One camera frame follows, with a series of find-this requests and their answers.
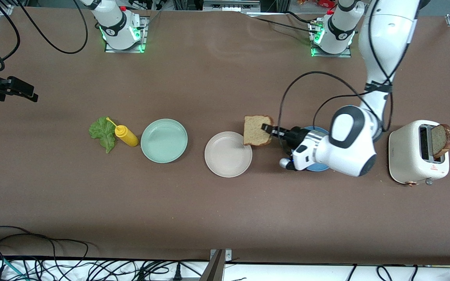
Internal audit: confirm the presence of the light brown bread slice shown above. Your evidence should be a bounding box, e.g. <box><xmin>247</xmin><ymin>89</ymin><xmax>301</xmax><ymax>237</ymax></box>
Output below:
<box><xmin>243</xmin><ymin>115</ymin><xmax>275</xmax><ymax>147</ymax></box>

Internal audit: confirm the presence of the green lettuce leaf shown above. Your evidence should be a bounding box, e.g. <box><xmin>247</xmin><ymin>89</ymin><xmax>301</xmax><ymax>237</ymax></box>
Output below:
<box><xmin>89</xmin><ymin>117</ymin><xmax>117</xmax><ymax>154</ymax></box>

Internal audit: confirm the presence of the dark crusted bread slice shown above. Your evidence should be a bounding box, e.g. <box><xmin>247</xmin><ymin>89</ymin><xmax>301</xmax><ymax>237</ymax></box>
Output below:
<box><xmin>430</xmin><ymin>124</ymin><xmax>450</xmax><ymax>159</ymax></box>

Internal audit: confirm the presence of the blue plate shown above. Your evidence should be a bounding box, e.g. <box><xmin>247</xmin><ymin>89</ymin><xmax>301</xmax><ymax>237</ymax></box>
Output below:
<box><xmin>291</xmin><ymin>126</ymin><xmax>332</xmax><ymax>172</ymax></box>

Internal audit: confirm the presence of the beige plate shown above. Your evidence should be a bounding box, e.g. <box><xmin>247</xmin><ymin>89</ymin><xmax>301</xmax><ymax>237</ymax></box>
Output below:
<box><xmin>204</xmin><ymin>131</ymin><xmax>253</xmax><ymax>178</ymax></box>

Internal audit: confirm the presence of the pale green plate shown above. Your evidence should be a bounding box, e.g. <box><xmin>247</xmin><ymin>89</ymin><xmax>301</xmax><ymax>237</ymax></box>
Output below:
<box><xmin>140</xmin><ymin>118</ymin><xmax>189</xmax><ymax>164</ymax></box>

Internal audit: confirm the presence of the white two-slot toaster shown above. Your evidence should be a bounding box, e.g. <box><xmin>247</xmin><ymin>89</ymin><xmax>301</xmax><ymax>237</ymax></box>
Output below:
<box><xmin>388</xmin><ymin>119</ymin><xmax>450</xmax><ymax>187</ymax></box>

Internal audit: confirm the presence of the yellow mustard squeeze bottle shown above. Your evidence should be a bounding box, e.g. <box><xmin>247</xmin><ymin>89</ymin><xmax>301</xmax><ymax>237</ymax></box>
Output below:
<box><xmin>106</xmin><ymin>117</ymin><xmax>139</xmax><ymax>148</ymax></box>

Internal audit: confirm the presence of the grey metal box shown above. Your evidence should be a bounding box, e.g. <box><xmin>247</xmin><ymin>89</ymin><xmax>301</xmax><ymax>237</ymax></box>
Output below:
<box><xmin>203</xmin><ymin>0</ymin><xmax>261</xmax><ymax>12</ymax></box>

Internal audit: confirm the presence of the red packet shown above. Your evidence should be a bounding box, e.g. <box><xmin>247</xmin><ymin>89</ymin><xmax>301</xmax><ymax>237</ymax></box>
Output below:
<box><xmin>297</xmin><ymin>0</ymin><xmax>336</xmax><ymax>9</ymax></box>

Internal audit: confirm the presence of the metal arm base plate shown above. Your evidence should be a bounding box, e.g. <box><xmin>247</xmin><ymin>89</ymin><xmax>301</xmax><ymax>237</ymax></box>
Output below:
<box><xmin>105</xmin><ymin>16</ymin><xmax>149</xmax><ymax>53</ymax></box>
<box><xmin>308</xmin><ymin>20</ymin><xmax>352</xmax><ymax>58</ymax></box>

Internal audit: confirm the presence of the aluminium profile post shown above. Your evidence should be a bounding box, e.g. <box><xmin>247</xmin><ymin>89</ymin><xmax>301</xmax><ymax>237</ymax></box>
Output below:
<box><xmin>200</xmin><ymin>249</ymin><xmax>232</xmax><ymax>281</ymax></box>

